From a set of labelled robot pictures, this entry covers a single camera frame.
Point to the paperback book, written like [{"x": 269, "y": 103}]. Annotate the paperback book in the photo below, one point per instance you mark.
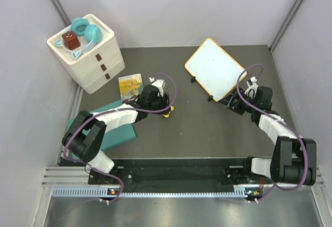
[{"x": 130, "y": 86}]

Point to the white drawer unit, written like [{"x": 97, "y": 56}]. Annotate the white drawer unit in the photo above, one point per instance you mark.
[{"x": 97, "y": 67}]

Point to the yellow bone-shaped whiteboard eraser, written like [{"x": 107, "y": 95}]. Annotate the yellow bone-shaped whiteboard eraser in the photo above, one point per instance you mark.
[{"x": 166, "y": 114}]

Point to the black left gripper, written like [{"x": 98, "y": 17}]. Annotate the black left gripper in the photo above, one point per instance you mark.
[{"x": 166, "y": 101}]

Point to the brown cube toy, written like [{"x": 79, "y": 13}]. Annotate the brown cube toy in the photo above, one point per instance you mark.
[{"x": 71, "y": 40}]

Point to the aluminium rail frame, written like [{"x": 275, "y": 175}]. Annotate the aluminium rail frame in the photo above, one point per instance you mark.
[{"x": 78, "y": 197}]

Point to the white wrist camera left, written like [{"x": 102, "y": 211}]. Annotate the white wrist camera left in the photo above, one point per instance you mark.
[{"x": 158, "y": 83}]

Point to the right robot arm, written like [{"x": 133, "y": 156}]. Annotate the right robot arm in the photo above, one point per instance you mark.
[{"x": 292, "y": 158}]

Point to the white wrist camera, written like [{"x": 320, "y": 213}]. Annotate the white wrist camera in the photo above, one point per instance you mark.
[
  {"x": 158, "y": 83},
  {"x": 252, "y": 87}
]

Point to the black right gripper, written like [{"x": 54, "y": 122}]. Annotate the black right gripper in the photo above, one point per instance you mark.
[{"x": 228, "y": 102}]

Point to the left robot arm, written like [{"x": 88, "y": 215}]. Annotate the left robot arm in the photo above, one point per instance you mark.
[{"x": 143, "y": 105}]

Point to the yellow-framed whiteboard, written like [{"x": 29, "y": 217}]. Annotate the yellow-framed whiteboard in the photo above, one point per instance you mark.
[{"x": 215, "y": 69}]

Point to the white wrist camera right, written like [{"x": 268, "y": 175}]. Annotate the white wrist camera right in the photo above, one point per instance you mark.
[{"x": 252, "y": 87}]

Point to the teal headphones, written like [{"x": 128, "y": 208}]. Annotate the teal headphones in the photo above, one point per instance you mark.
[{"x": 89, "y": 35}]

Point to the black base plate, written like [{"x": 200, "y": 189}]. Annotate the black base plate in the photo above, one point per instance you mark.
[{"x": 185, "y": 175}]

